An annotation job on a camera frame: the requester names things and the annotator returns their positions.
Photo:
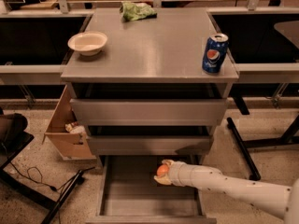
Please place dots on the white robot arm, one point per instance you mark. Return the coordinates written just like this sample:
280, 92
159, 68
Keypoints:
277, 200

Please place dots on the cardboard box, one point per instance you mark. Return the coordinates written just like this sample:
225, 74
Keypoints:
70, 146

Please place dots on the blue Pepsi can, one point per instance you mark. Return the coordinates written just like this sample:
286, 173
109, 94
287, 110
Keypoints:
215, 53

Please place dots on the grey middle drawer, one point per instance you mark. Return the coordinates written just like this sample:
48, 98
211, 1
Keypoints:
149, 140

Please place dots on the grey drawer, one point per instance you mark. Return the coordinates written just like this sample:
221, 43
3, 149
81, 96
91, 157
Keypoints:
149, 140
151, 112
128, 194

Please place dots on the grey top drawer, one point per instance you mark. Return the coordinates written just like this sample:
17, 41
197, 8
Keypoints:
151, 112

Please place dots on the grey drawer cabinet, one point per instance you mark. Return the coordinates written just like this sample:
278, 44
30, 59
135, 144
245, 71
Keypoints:
158, 58

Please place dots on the orange fruit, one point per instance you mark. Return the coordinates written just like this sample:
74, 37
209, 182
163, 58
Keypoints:
162, 170

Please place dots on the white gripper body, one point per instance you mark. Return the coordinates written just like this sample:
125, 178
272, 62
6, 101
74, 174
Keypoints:
181, 173

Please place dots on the grey bottom drawer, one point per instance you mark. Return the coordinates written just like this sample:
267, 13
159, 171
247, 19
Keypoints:
128, 194

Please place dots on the white ceramic bowl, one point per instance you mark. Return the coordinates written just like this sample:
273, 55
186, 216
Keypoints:
87, 43

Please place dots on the green chip bag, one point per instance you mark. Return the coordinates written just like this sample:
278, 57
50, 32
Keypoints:
136, 11

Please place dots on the crumpled paper in box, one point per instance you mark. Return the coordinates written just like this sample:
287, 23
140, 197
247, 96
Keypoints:
74, 128

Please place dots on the black table leg frame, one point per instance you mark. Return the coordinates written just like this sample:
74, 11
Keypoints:
289, 137

